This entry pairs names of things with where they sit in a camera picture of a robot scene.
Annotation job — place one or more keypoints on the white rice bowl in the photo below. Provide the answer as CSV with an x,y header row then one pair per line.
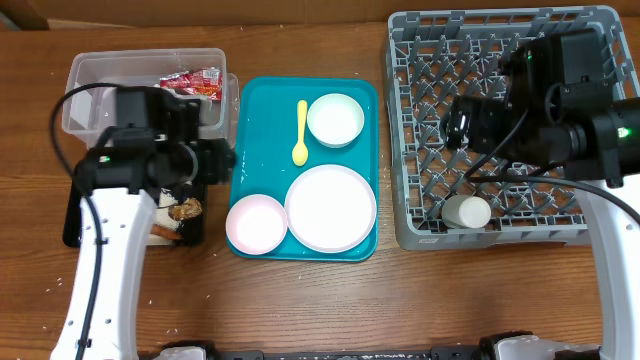
x,y
335,120

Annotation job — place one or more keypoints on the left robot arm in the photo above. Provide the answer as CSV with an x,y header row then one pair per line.
x,y
155,143

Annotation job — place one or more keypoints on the red snack wrapper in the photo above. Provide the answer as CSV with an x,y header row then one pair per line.
x,y
206,82

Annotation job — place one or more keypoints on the teal serving tray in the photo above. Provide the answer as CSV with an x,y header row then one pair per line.
x,y
266,135

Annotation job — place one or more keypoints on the grey dishwasher rack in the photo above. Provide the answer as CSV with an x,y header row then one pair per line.
x,y
433,56

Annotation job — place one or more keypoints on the pile of white rice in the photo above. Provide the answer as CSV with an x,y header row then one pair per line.
x,y
162,218

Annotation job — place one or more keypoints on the large white plate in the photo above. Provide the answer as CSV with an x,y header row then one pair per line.
x,y
330,208

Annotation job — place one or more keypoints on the black waste tray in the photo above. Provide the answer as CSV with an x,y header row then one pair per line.
x,y
191,230

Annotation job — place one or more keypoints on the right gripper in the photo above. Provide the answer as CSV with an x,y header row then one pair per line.
x,y
482,110

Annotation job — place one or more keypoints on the yellow plastic spoon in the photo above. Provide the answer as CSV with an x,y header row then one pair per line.
x,y
300,150

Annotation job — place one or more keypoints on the orange carrot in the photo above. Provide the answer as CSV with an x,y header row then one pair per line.
x,y
165,233

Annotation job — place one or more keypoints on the small pink bowl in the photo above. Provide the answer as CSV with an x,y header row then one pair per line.
x,y
256,224

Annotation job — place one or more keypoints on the brown food scrap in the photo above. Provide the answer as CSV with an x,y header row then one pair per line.
x,y
189,209

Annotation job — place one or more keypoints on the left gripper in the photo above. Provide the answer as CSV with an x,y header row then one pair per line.
x,y
216,169

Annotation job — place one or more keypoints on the clear plastic bin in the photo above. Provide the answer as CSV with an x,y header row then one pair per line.
x,y
88,113

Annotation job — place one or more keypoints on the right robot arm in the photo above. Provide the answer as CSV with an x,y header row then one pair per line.
x,y
561,117

